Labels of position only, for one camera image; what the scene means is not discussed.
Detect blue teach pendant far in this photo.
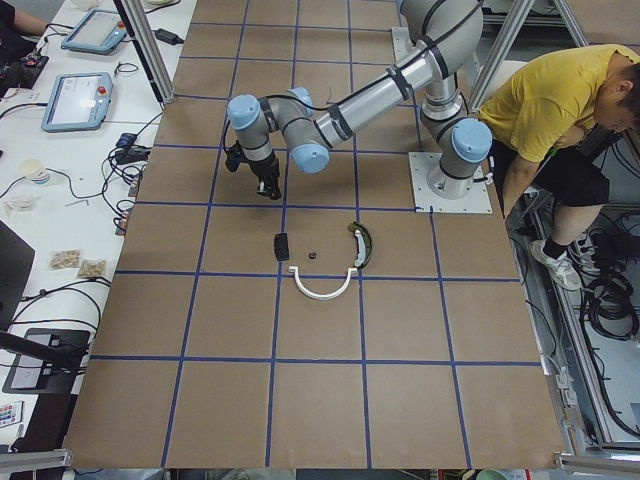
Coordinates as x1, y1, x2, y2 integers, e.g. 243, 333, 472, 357
61, 8, 127, 55

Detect olive green brake shoe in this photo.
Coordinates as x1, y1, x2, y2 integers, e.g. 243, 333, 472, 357
347, 221, 373, 270

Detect black power adapter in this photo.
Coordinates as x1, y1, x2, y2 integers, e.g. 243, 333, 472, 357
153, 28, 184, 45

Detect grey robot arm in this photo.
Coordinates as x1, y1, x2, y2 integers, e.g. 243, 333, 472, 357
225, 1, 492, 200

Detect small blue checkered device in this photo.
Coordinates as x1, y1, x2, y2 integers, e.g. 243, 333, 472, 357
116, 132, 137, 149

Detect blue teach pendant near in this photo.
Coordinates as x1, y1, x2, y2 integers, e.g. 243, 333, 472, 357
41, 72, 113, 133

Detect small black plastic part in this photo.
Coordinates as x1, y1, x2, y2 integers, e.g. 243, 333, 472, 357
274, 232, 290, 262

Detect aluminium frame post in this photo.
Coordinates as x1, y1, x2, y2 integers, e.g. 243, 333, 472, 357
113, 0, 175, 105

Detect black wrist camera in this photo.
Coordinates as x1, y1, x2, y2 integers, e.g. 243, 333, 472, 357
225, 141, 247, 173

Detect person in yellow shirt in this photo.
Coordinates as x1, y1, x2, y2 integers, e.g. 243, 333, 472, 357
477, 43, 640, 291

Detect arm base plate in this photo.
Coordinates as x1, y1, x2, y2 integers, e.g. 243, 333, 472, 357
391, 27, 420, 68
408, 152, 493, 214

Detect blue teach pendant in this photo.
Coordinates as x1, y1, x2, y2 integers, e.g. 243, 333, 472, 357
41, 72, 113, 133
61, 8, 127, 55

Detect white curved plastic arc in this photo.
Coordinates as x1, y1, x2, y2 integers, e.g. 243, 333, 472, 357
288, 265, 358, 301

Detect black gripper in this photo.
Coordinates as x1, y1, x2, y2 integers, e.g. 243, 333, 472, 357
249, 155, 281, 200

